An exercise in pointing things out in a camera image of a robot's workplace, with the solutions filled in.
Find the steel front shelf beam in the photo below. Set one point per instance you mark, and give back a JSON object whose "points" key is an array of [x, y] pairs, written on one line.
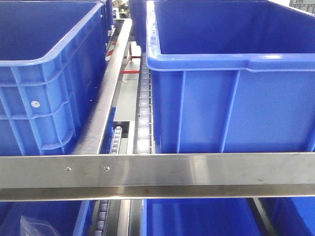
{"points": [[105, 176]]}

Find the white roller track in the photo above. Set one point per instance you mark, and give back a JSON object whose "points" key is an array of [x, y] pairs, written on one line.
{"points": [[144, 138]]}

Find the large blue crate right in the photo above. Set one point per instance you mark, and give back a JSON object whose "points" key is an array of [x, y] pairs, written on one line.
{"points": [[231, 76]]}

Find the large blue crate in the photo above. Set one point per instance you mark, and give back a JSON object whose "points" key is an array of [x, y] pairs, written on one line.
{"points": [[52, 61], [231, 76]]}

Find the lower blue crate right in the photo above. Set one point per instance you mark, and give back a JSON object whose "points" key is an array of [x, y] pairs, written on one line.
{"points": [[198, 217]]}

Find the large blue crate left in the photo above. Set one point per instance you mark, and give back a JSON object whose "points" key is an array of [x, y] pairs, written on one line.
{"points": [[52, 61]]}

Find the lower blue crate left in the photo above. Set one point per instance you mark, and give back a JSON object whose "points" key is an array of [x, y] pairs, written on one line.
{"points": [[69, 218]]}

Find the clear plastic bag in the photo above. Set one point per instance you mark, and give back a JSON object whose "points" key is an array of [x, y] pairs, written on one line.
{"points": [[36, 227]]}

